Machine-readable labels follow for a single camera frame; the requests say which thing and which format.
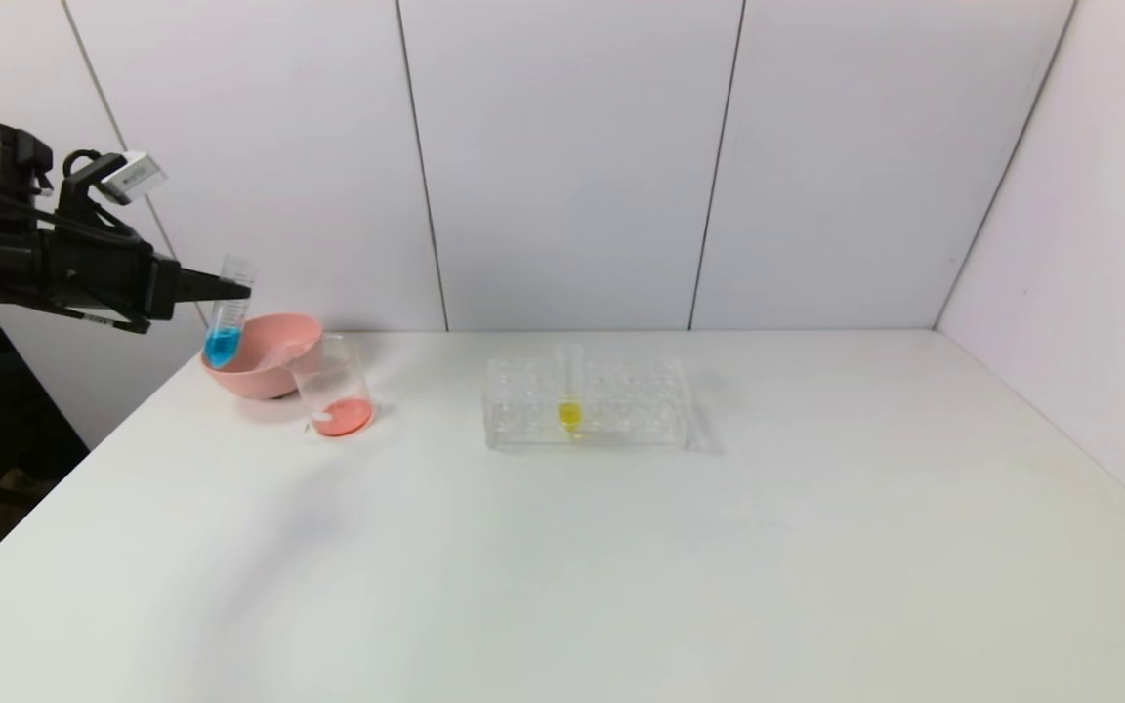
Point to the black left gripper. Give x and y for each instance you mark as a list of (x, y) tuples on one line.
[(161, 286)]

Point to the test tube with blue pigment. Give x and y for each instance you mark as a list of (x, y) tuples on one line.
[(224, 344)]

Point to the test tube with yellow pigment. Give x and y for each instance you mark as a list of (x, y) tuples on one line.
[(569, 414)]

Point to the clear acrylic test tube rack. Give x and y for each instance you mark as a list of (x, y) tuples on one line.
[(621, 430)]

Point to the pink bowl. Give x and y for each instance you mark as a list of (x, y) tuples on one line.
[(274, 371)]

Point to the clear glass beaker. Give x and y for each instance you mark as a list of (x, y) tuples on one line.
[(340, 415)]

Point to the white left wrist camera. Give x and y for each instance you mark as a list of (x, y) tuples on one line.
[(133, 176)]

